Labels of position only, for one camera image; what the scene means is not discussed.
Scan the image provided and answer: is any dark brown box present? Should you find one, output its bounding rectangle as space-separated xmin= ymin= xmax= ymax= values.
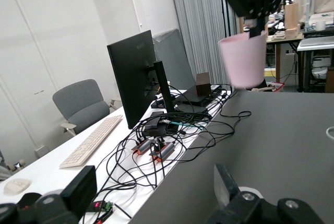
xmin=195 ymin=72 xmax=211 ymax=97

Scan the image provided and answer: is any grey vertical blind curtain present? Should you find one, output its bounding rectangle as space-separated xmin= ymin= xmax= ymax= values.
xmin=166 ymin=0 xmax=237 ymax=93

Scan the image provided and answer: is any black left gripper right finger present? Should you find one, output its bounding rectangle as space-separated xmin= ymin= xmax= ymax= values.
xmin=206 ymin=163 xmax=325 ymax=224

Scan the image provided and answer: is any pink plastic cup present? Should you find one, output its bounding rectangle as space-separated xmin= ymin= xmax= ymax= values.
xmin=218 ymin=30 xmax=268 ymax=89

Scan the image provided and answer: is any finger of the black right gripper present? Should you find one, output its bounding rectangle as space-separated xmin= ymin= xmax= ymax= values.
xmin=249 ymin=14 xmax=271 ymax=39
xmin=244 ymin=17 xmax=258 ymax=29

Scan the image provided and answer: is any black computer monitor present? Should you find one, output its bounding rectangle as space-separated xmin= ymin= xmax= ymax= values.
xmin=106 ymin=30 xmax=181 ymax=130

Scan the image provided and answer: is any grey office chair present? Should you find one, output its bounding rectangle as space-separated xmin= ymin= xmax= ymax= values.
xmin=52 ymin=79 xmax=122 ymax=136

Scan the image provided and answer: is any orange grey usb hub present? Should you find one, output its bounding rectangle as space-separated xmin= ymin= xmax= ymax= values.
xmin=148 ymin=142 xmax=175 ymax=162
xmin=131 ymin=139 xmax=154 ymax=155

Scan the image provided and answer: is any white mug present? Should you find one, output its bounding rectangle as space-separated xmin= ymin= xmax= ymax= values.
xmin=311 ymin=20 xmax=327 ymax=31

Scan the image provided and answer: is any grey foam panel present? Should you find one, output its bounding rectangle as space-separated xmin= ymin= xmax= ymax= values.
xmin=152 ymin=28 xmax=197 ymax=93

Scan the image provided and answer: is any beige computer mouse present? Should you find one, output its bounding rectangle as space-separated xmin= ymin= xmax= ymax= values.
xmin=3 ymin=178 xmax=32 ymax=196

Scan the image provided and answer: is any beige keyboard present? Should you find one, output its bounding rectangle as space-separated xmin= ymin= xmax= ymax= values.
xmin=59 ymin=114 xmax=124 ymax=169

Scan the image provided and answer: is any small board with red light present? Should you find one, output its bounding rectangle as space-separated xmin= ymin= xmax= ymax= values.
xmin=86 ymin=200 xmax=114 ymax=215

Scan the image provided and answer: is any light wooden box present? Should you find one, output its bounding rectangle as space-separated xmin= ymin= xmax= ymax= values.
xmin=283 ymin=2 xmax=301 ymax=40

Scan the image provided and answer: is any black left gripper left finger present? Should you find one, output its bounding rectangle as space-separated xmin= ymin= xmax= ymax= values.
xmin=0 ymin=165 xmax=98 ymax=224

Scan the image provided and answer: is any black docking box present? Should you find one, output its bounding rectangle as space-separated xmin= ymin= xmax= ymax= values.
xmin=177 ymin=84 xmax=222 ymax=106

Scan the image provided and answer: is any teal cable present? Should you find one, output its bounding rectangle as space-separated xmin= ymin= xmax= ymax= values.
xmin=164 ymin=119 xmax=204 ymax=128

